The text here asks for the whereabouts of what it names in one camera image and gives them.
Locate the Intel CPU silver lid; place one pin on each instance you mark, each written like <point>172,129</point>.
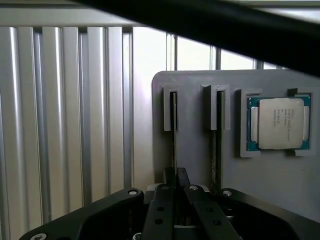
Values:
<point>280,123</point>

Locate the gray printed parts rack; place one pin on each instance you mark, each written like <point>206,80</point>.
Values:
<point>195,150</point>

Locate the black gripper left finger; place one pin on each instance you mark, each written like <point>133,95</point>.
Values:
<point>160,215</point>

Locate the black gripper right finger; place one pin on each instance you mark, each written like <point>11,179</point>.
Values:
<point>200,212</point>

